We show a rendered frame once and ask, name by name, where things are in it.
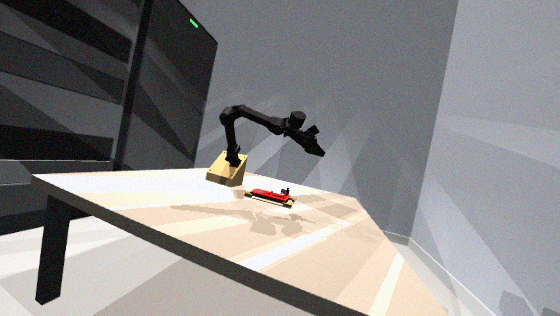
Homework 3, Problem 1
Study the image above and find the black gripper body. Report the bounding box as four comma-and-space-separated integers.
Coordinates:
293, 130, 316, 153

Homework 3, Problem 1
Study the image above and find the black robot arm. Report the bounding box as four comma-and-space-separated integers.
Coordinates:
219, 104, 319, 168

